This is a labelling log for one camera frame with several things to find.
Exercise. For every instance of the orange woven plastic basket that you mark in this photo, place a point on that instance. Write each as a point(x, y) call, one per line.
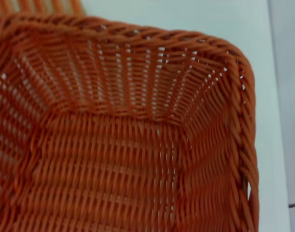
point(128, 149)

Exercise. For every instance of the orange cream striped bread roll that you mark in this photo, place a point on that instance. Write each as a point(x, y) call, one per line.
point(41, 6)

